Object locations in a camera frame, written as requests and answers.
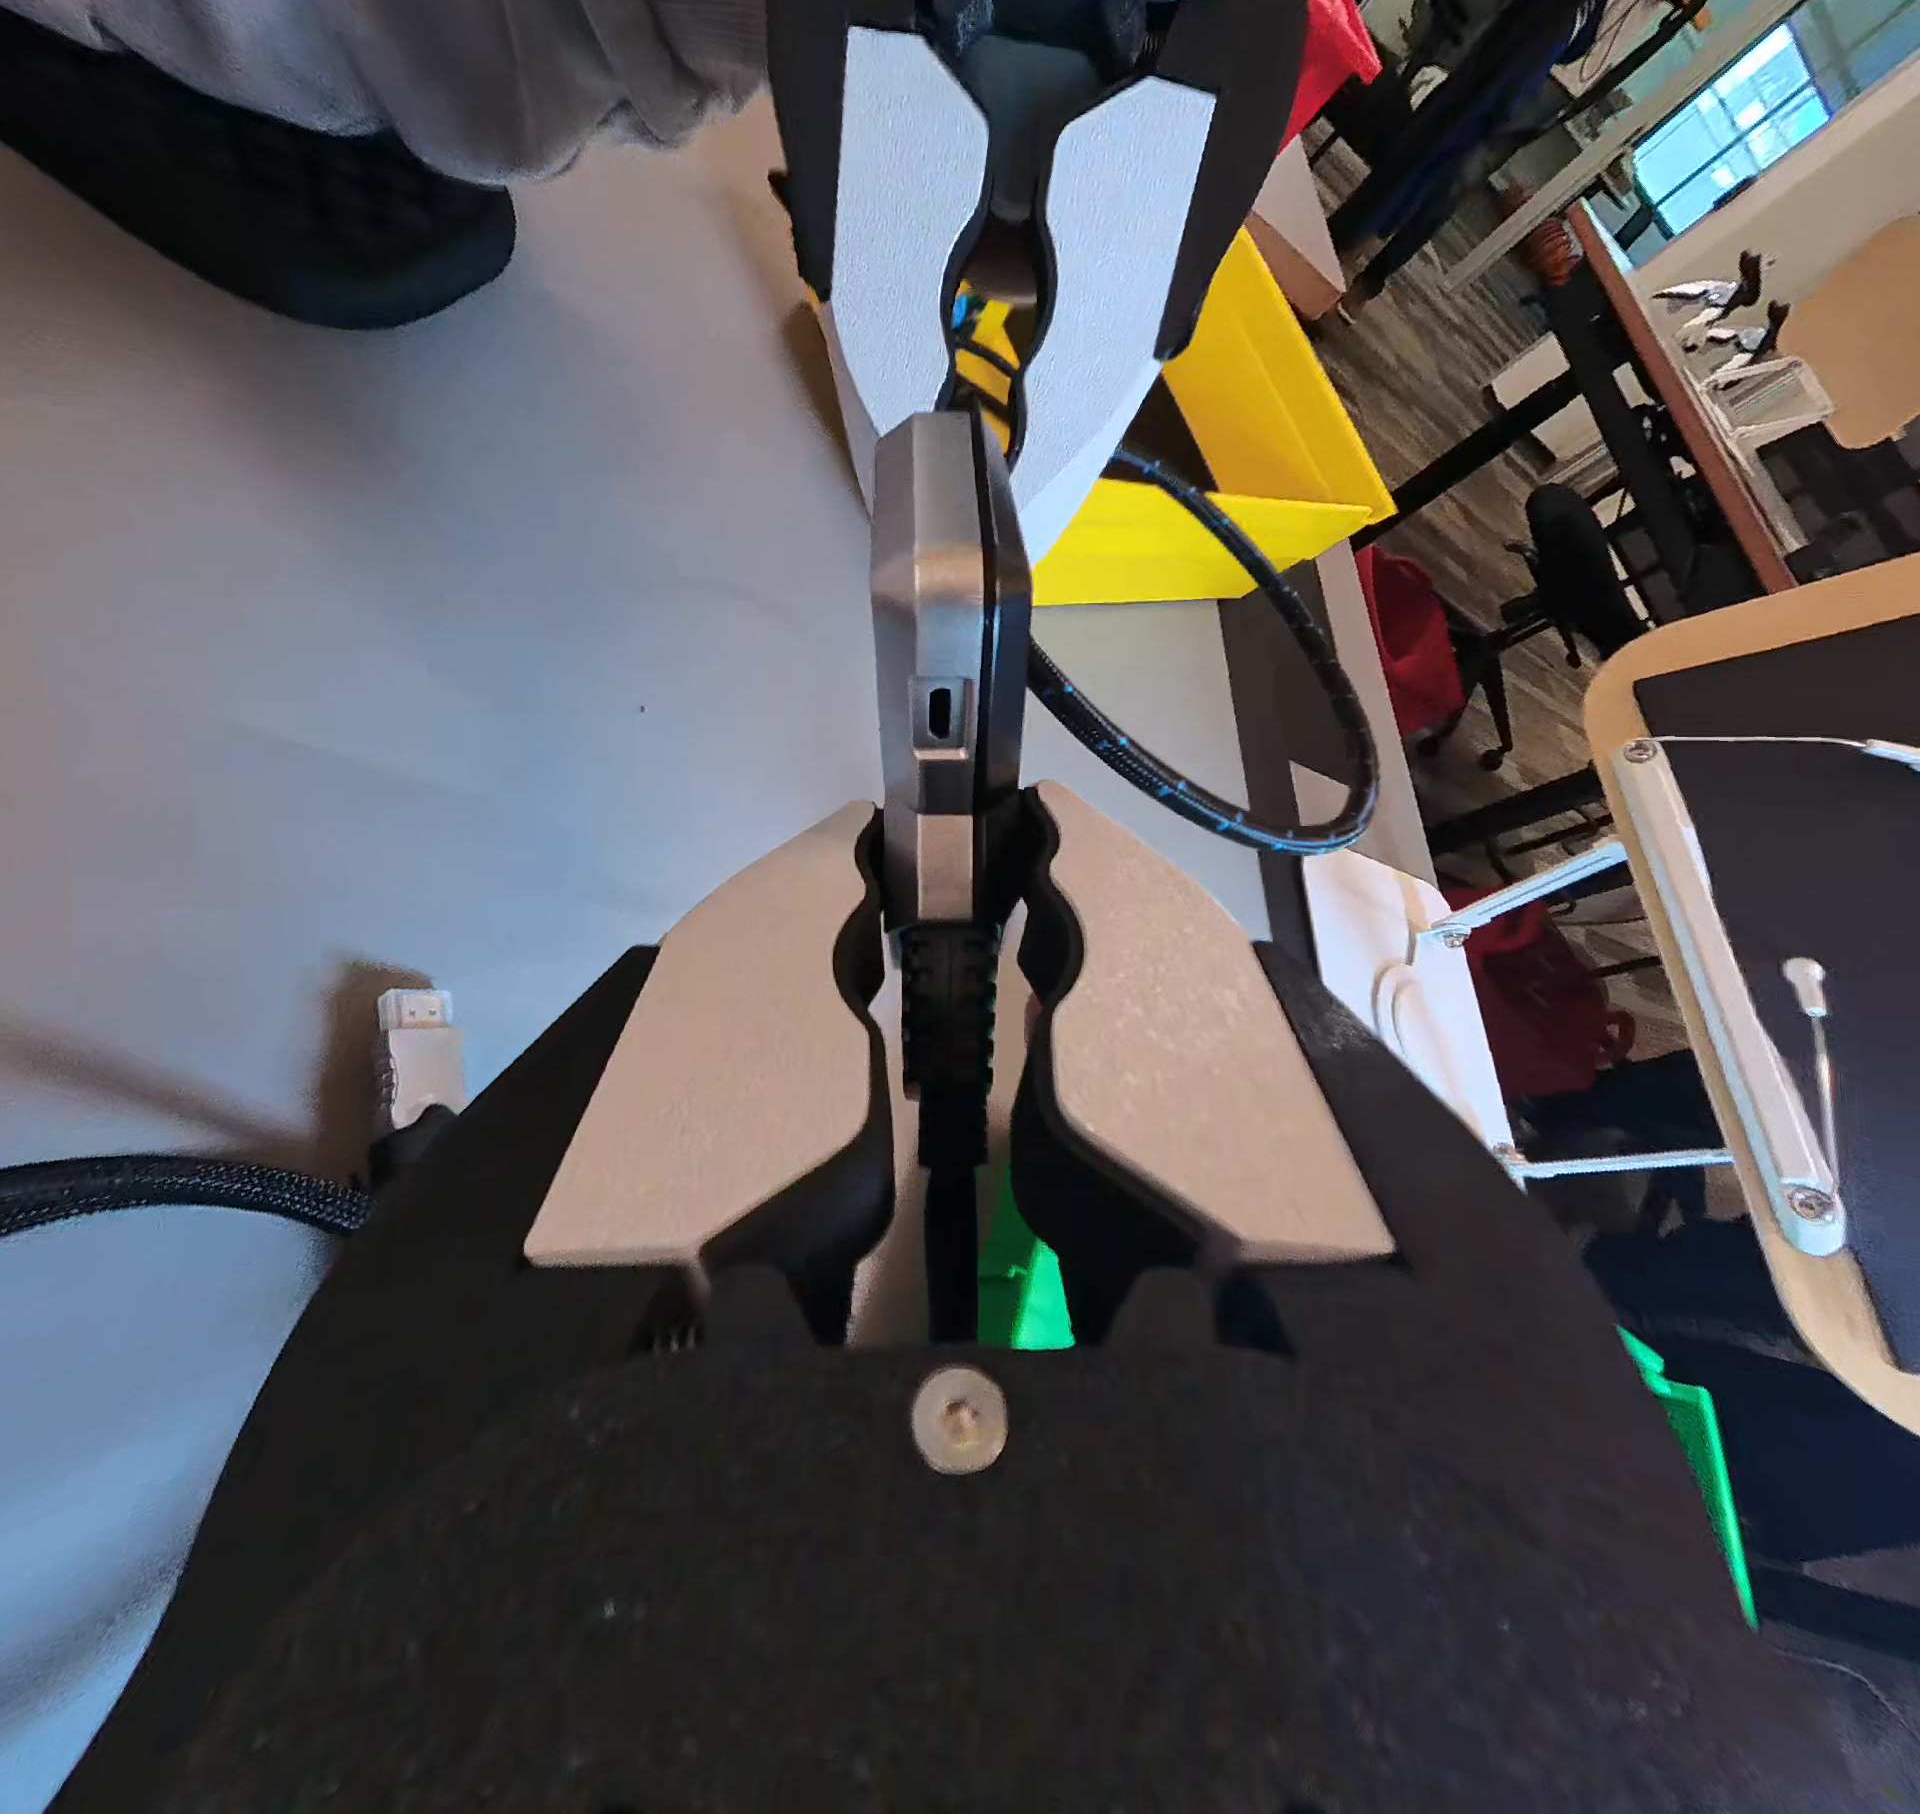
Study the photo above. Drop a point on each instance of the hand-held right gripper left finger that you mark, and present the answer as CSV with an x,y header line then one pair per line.
x,y
718,1078

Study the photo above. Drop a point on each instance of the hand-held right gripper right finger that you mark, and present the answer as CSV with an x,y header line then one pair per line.
x,y
1199,1078

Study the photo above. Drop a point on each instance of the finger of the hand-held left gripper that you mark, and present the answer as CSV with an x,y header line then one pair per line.
x,y
893,223
1124,269

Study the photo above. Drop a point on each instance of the yellow plastic bin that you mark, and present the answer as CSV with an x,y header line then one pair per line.
x,y
1259,403

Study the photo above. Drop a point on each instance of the green plastic bin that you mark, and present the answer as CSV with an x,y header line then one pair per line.
x,y
1702,1469

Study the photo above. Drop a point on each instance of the wooden desk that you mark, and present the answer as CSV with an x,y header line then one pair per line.
x,y
1297,238

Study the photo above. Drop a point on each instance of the red bag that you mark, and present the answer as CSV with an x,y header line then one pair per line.
x,y
1545,1003
1411,644

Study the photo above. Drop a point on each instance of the black office chair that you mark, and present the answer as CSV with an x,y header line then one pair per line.
x,y
1575,553

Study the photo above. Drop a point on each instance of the brown desk black legs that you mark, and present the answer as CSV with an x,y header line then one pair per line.
x,y
1665,389

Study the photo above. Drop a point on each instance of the clear rack with devices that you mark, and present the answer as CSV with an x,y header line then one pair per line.
x,y
1756,374

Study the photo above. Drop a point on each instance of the black mesh cushion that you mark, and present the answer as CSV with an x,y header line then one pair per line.
x,y
226,210

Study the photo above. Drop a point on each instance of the tan rounded board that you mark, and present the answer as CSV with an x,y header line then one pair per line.
x,y
1860,329

